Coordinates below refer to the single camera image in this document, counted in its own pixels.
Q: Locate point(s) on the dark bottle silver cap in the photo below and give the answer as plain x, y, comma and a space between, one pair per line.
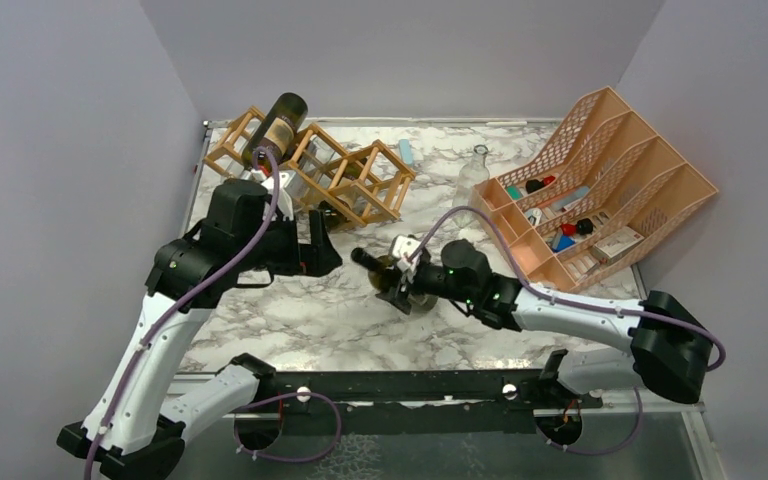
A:
333, 219

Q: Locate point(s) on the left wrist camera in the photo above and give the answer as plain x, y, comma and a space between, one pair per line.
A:
285, 209

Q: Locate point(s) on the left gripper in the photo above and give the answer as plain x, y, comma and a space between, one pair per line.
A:
314, 259

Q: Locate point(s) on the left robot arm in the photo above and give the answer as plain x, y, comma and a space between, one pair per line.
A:
135, 431

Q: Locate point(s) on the green wine bottle beige label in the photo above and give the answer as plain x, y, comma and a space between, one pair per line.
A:
363, 258

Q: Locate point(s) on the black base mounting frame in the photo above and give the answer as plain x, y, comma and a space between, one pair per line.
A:
517, 401

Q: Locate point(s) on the wooden wine rack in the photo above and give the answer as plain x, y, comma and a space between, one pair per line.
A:
368, 185

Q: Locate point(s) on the peach plastic desk organizer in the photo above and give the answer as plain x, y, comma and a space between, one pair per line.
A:
600, 195

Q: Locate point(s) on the clear glass bottle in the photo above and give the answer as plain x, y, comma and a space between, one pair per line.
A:
471, 174

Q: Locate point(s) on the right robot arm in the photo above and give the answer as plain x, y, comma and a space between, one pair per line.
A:
655, 343

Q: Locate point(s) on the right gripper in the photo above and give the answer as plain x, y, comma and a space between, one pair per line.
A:
407, 282

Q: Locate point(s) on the light blue eraser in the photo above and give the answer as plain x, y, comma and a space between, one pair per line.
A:
406, 152

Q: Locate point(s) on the dark green top wine bottle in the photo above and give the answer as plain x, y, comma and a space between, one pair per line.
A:
276, 132

